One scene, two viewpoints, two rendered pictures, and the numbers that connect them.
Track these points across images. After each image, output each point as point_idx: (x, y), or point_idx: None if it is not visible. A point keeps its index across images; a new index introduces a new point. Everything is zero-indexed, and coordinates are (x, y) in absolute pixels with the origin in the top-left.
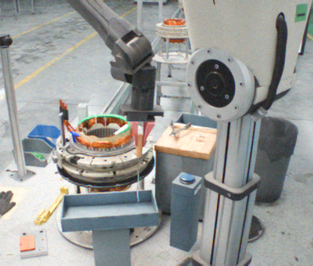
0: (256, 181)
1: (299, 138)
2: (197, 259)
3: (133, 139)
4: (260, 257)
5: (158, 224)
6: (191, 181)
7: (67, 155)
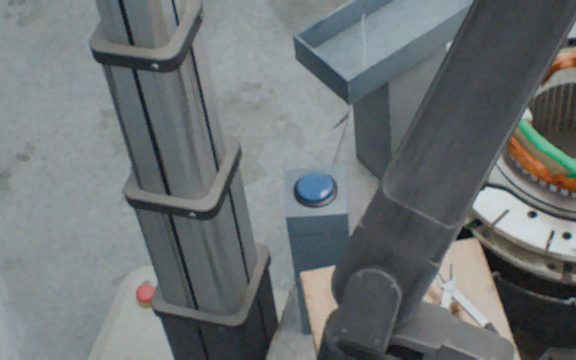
0: (95, 30)
1: None
2: (224, 137)
3: (508, 163)
4: None
5: (295, 57)
6: (298, 181)
7: None
